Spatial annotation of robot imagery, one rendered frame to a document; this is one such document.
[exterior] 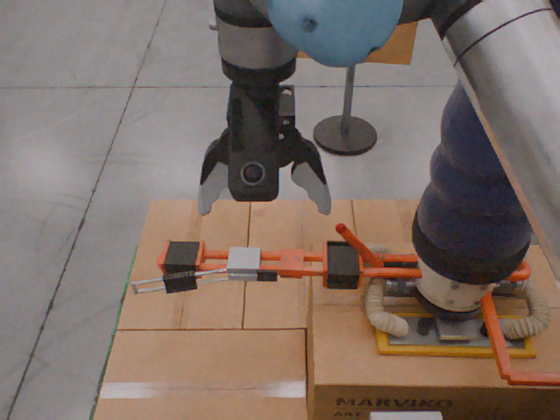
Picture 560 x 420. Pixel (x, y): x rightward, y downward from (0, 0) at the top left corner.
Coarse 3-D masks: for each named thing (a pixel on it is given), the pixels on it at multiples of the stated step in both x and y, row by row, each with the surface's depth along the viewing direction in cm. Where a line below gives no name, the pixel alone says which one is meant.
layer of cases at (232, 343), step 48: (144, 240) 191; (192, 240) 191; (240, 240) 191; (288, 240) 191; (336, 240) 191; (384, 240) 191; (144, 288) 175; (240, 288) 175; (288, 288) 175; (144, 336) 162; (192, 336) 162; (240, 336) 162; (288, 336) 162; (144, 384) 151; (192, 384) 151; (240, 384) 151; (288, 384) 151
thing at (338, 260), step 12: (324, 252) 113; (336, 252) 115; (348, 252) 115; (324, 264) 111; (336, 264) 112; (348, 264) 112; (360, 264) 111; (324, 276) 111; (336, 276) 110; (348, 276) 109; (360, 276) 111; (336, 288) 113; (348, 288) 112
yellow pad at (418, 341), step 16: (416, 320) 116; (432, 320) 116; (480, 320) 116; (384, 336) 114; (416, 336) 113; (432, 336) 113; (480, 336) 113; (528, 336) 114; (384, 352) 112; (400, 352) 112; (416, 352) 112; (432, 352) 112; (448, 352) 111; (464, 352) 111; (480, 352) 111; (512, 352) 111; (528, 352) 111
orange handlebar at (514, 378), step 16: (160, 256) 115; (208, 256) 116; (224, 256) 115; (272, 256) 115; (288, 256) 114; (304, 256) 115; (320, 256) 115; (384, 256) 115; (400, 256) 114; (416, 256) 114; (224, 272) 113; (288, 272) 112; (304, 272) 112; (320, 272) 112; (368, 272) 112; (384, 272) 112; (400, 272) 112; (416, 272) 111; (528, 272) 111; (480, 304) 107; (496, 320) 103; (496, 336) 100; (496, 352) 98; (512, 368) 95; (512, 384) 95; (528, 384) 94; (544, 384) 94
